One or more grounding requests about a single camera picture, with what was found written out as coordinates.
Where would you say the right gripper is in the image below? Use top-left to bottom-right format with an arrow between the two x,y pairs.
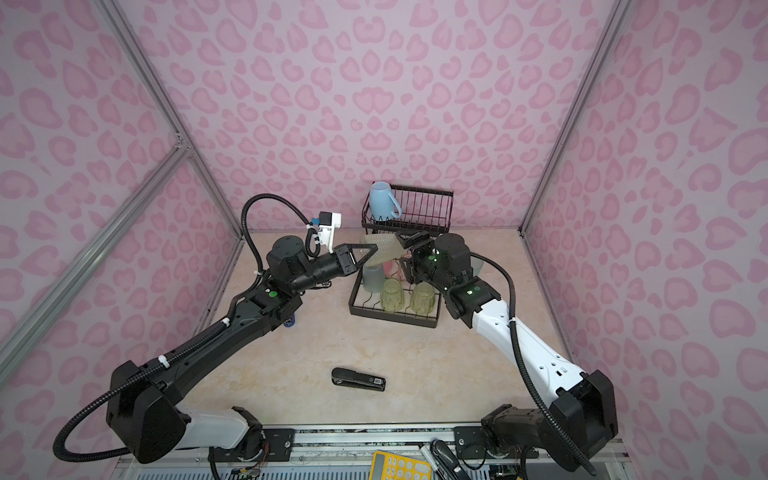
394,231 -> 455,292

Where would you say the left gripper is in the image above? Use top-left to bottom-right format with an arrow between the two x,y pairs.
290,243 -> 377,297

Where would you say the teal textured cup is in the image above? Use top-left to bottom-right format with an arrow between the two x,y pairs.
470,255 -> 485,276
361,264 -> 387,294

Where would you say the clear pink plastic cup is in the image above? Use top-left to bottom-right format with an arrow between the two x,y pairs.
383,259 -> 405,281

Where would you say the white mug blue handle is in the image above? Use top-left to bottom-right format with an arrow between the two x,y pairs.
369,181 -> 402,222

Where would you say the green cup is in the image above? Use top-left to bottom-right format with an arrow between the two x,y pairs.
380,278 -> 405,313
360,233 -> 407,267
410,282 -> 437,316

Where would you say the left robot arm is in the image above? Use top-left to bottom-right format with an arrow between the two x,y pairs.
106,236 -> 378,464

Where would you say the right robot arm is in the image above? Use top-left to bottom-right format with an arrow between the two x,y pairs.
397,232 -> 618,475

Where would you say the black stapler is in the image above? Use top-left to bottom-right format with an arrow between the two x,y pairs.
331,367 -> 386,392

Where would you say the yellow calculator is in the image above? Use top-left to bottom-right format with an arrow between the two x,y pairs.
368,451 -> 432,480

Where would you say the black wire dish rack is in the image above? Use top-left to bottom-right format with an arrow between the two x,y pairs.
348,183 -> 454,328

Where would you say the black tool front rail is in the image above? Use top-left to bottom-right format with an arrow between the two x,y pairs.
430,439 -> 470,480

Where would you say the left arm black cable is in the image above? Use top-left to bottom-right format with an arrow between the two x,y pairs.
52,193 -> 322,463

